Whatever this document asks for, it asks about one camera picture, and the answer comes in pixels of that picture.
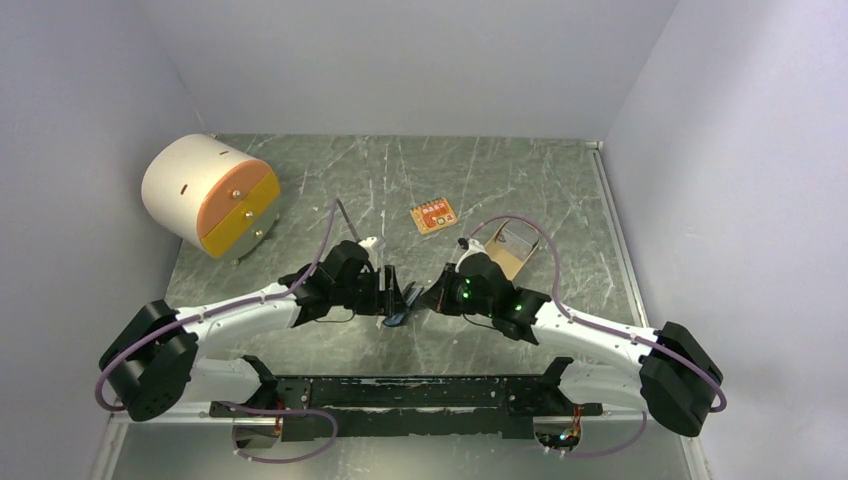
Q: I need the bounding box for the aluminium frame rail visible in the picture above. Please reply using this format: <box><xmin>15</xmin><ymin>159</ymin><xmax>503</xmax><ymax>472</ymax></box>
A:
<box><xmin>89</xmin><ymin>142</ymin><xmax>713</xmax><ymax>480</ymax></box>

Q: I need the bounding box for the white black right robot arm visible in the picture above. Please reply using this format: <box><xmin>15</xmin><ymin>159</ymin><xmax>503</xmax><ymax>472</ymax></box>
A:
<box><xmin>418</xmin><ymin>253</ymin><xmax>723</xmax><ymax>437</ymax></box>

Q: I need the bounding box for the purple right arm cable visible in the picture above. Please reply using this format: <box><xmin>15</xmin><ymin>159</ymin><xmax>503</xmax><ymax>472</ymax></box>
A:
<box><xmin>466</xmin><ymin>213</ymin><xmax>728</xmax><ymax>460</ymax></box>

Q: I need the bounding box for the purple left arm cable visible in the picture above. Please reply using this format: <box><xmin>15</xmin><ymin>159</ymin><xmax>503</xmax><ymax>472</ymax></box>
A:
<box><xmin>94</xmin><ymin>198</ymin><xmax>362</xmax><ymax>465</ymax></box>

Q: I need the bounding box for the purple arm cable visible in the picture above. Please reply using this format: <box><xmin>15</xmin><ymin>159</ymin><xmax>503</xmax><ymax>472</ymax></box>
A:
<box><xmin>94</xmin><ymin>198</ymin><xmax>362</xmax><ymax>465</ymax></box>
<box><xmin>466</xmin><ymin>213</ymin><xmax>728</xmax><ymax>460</ymax></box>

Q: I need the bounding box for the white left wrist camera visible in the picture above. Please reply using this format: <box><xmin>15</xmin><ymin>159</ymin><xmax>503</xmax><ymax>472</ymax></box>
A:
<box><xmin>358</xmin><ymin>236</ymin><xmax>386</xmax><ymax>258</ymax></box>

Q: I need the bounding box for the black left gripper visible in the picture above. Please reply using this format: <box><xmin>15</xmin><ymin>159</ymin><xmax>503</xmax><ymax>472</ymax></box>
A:
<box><xmin>332</xmin><ymin>264</ymin><xmax>409</xmax><ymax>315</ymax></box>

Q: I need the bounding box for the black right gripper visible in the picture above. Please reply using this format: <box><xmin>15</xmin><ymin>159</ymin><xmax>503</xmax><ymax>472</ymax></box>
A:
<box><xmin>419</xmin><ymin>262</ymin><xmax>496</xmax><ymax>318</ymax></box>

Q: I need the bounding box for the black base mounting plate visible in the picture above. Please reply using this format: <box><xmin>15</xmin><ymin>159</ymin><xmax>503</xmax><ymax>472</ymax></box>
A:
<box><xmin>239</xmin><ymin>374</ymin><xmax>603</xmax><ymax>442</ymax></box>

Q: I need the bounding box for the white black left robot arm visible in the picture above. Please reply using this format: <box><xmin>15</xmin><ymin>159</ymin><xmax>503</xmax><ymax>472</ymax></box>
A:
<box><xmin>95</xmin><ymin>240</ymin><xmax>409</xmax><ymax>422</ymax></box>

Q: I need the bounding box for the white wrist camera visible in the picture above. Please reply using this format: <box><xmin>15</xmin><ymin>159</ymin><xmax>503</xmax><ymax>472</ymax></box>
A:
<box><xmin>358</xmin><ymin>236</ymin><xmax>386</xmax><ymax>258</ymax></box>
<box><xmin>457</xmin><ymin>238</ymin><xmax>486</xmax><ymax>264</ymax></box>

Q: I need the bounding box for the beige oval tray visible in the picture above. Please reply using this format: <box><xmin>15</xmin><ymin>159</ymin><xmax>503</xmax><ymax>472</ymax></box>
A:
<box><xmin>484</xmin><ymin>219</ymin><xmax>541</xmax><ymax>281</ymax></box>

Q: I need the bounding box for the round cabinet with coloured drawers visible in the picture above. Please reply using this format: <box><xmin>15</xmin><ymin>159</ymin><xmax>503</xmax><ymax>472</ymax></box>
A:
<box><xmin>141</xmin><ymin>134</ymin><xmax>282</xmax><ymax>263</ymax></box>

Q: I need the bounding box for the black leather card holder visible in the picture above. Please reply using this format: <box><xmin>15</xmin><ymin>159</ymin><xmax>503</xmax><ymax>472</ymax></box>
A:
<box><xmin>381</xmin><ymin>282</ymin><xmax>425</xmax><ymax>328</ymax></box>

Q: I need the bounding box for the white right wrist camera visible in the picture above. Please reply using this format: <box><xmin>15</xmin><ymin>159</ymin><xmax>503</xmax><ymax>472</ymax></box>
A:
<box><xmin>457</xmin><ymin>238</ymin><xmax>486</xmax><ymax>264</ymax></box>

